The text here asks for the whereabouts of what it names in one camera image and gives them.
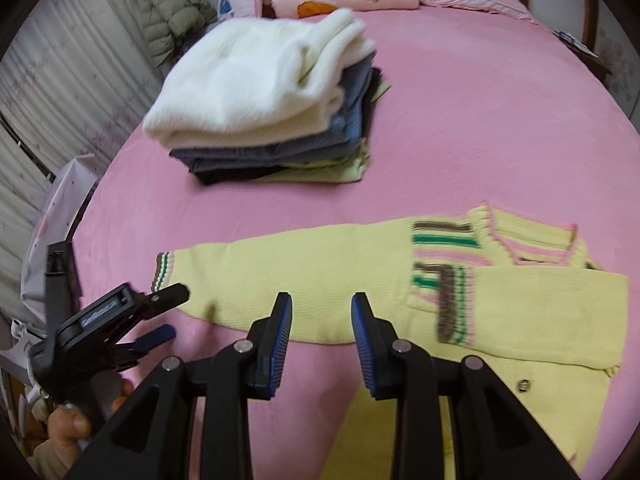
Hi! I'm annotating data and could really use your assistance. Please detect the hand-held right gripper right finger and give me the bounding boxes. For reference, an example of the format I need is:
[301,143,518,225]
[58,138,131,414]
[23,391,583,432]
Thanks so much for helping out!
[351,291,582,480]

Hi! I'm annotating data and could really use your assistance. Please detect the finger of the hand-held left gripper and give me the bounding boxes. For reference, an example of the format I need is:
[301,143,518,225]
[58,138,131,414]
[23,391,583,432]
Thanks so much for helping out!
[112,324,177,362]
[132,282,190,320]

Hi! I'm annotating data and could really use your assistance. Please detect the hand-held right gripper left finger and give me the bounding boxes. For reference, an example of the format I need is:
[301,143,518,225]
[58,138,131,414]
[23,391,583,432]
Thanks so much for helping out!
[65,291,293,480]

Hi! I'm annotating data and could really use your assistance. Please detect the yellow striped knit sweater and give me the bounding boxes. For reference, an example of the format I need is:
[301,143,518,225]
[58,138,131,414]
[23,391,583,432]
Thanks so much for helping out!
[152,201,630,480]

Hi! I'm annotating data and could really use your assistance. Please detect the person's left hand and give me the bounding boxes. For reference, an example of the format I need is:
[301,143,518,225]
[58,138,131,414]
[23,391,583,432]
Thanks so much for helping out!
[44,379,136,456]

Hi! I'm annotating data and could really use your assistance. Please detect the light green folded garment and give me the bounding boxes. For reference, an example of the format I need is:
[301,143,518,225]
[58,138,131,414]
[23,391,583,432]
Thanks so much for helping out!
[250,80,394,184]

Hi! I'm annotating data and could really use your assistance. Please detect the grey-blue folded garment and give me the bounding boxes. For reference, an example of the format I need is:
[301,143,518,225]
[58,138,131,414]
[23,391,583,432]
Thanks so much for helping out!
[169,54,378,173]

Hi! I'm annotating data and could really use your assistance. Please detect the white fluffy sweater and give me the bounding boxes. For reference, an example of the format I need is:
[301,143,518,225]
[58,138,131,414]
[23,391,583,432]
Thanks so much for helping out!
[142,7,377,150]

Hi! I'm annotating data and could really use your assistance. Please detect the pink bed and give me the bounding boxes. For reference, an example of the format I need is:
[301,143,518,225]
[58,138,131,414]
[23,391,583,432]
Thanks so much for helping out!
[65,0,640,480]

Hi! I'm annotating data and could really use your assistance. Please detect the white curtain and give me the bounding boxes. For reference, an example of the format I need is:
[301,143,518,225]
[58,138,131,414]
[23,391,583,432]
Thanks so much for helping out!
[0,0,168,321]

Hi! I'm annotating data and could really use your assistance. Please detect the wooden nightstand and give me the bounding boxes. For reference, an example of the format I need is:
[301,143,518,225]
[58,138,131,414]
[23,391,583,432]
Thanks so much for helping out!
[552,30,615,83]

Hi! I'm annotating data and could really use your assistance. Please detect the papers on nightstand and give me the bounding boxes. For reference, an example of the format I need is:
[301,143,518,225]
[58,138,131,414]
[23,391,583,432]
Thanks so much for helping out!
[552,29,598,58]

